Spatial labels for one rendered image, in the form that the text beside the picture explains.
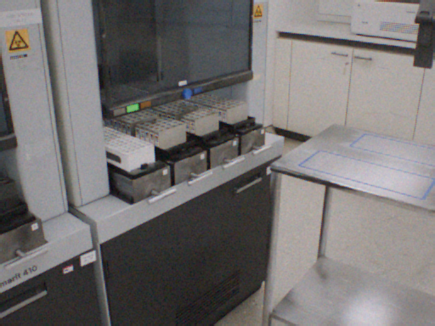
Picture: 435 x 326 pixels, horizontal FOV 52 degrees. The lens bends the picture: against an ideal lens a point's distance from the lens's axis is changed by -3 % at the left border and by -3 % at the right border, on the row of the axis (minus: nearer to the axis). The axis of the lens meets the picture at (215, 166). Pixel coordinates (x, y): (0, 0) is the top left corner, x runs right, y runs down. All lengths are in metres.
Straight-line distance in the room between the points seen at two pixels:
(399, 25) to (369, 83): 0.44
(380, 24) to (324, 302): 2.13
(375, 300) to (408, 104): 1.84
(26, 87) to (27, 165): 0.19
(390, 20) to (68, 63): 2.47
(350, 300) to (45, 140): 1.12
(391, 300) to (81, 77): 1.24
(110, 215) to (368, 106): 2.48
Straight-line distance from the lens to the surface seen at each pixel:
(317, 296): 1.67
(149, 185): 1.28
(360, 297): 1.70
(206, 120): 1.49
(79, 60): 1.17
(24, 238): 1.11
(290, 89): 3.69
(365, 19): 3.34
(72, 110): 1.18
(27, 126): 1.13
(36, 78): 1.12
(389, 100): 3.33
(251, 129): 1.57
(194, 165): 1.38
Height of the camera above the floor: 1.33
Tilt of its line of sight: 24 degrees down
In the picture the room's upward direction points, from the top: straight up
